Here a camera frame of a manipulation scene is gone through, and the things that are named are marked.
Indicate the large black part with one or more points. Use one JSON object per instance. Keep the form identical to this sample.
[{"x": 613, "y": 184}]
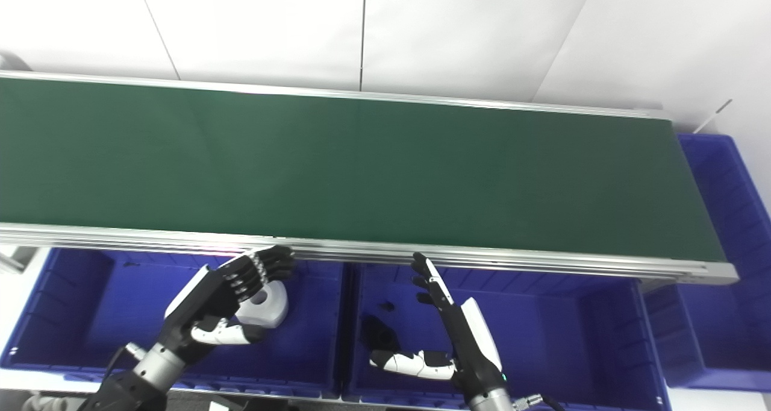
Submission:
[{"x": 379, "y": 332}]

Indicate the green conveyor belt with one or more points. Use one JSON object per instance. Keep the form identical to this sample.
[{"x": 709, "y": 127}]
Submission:
[
  {"x": 361, "y": 170},
  {"x": 150, "y": 237}
]

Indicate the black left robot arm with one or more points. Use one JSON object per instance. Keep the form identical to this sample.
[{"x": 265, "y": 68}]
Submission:
[{"x": 144, "y": 375}]

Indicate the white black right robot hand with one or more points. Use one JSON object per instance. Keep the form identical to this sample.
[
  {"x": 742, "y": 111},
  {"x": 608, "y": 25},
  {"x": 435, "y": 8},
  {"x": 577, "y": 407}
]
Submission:
[{"x": 476, "y": 338}]

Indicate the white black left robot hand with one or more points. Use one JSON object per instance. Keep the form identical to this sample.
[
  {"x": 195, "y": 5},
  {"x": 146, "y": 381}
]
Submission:
[{"x": 205, "y": 302}]

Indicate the blue plastic bin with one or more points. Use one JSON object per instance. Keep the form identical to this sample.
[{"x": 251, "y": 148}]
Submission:
[
  {"x": 78, "y": 314},
  {"x": 572, "y": 338},
  {"x": 723, "y": 218}
]

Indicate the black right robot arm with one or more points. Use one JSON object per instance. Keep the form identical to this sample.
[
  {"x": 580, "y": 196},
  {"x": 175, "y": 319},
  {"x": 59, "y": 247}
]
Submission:
[{"x": 488, "y": 402}]

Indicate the aluminium conveyor leg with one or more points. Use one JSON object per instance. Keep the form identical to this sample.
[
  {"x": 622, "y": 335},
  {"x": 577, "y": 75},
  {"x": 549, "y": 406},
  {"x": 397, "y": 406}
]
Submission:
[{"x": 15, "y": 259}]

